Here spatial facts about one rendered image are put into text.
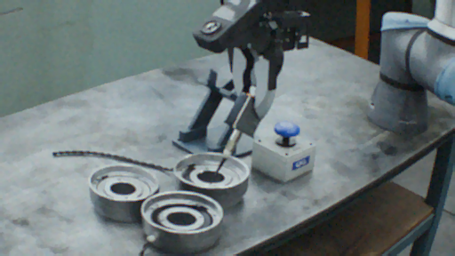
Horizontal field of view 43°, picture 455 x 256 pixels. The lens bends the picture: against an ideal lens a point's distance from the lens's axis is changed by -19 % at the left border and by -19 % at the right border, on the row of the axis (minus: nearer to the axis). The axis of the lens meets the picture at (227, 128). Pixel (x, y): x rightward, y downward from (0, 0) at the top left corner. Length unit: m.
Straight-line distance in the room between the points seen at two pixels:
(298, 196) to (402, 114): 0.35
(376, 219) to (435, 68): 0.46
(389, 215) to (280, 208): 0.55
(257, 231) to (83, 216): 0.24
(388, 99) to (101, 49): 1.72
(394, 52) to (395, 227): 0.42
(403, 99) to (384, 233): 0.32
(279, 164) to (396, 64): 0.35
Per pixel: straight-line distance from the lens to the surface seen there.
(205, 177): 1.01
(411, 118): 1.27
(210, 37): 0.85
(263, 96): 0.92
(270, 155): 1.04
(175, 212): 0.90
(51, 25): 2.60
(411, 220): 1.48
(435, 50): 1.14
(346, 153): 1.16
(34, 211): 0.95
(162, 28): 2.95
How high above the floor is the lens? 1.30
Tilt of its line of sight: 24 degrees down
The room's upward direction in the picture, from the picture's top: 4 degrees clockwise
